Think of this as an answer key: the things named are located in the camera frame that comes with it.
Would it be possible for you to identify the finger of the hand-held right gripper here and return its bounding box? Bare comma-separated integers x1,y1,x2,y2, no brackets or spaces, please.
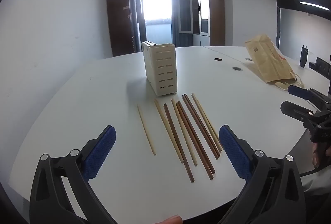
281,100,317,121
288,85,312,101

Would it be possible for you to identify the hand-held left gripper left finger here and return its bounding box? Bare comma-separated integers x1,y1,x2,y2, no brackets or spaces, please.
30,125,117,224

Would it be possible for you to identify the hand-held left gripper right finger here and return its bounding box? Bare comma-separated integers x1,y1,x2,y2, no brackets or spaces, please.
217,125,307,224

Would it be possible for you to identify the cream plastic utensil holder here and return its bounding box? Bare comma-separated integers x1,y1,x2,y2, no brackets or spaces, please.
142,41,178,96

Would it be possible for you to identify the person's right hand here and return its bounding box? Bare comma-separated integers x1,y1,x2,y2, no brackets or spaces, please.
312,142,331,170

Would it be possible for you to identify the person's left hand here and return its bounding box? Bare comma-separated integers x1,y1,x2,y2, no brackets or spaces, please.
157,215,183,224

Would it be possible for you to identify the black handheld radio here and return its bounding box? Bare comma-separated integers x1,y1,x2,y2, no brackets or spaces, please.
299,45,310,68

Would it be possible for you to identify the black office chair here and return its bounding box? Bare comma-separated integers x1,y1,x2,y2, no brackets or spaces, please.
309,57,331,72

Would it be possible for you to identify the brown paper bag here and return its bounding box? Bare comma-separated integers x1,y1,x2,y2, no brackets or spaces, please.
245,34,306,90

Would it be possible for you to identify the person's clothing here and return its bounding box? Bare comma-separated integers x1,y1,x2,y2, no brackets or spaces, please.
299,169,331,197

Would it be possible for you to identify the long ceiling light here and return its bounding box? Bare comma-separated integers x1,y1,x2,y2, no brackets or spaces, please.
300,2,330,11

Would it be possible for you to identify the grey low cabinet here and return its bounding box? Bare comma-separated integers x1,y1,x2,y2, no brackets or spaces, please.
192,34,211,47

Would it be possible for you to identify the brown wooden cabinet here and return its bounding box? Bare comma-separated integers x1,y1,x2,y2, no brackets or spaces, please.
198,0,225,46

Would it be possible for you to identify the dark curtain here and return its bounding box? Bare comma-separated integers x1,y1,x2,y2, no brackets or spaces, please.
170,0,203,47

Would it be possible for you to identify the brown wooden door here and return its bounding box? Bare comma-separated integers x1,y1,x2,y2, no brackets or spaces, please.
107,0,138,58

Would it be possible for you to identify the white framed glass cabinet door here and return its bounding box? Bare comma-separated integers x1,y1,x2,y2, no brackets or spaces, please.
178,0,193,34

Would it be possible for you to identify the bright balcony glass door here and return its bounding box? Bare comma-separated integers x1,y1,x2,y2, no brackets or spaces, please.
139,0,173,46

